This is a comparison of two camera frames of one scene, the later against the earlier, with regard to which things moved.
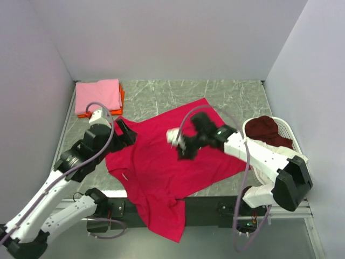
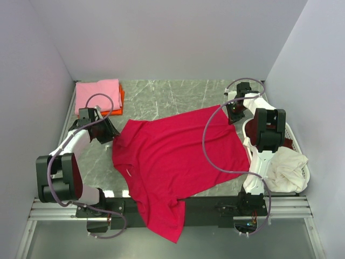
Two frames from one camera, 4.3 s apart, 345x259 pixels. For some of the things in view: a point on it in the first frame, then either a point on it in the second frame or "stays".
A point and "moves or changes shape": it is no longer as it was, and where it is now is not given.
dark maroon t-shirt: [264, 129] stays
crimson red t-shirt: [158, 182] moves or changes shape
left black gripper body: [116, 143] -> [104, 130]
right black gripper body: [192, 144] -> [235, 111]
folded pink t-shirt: [107, 91] stays
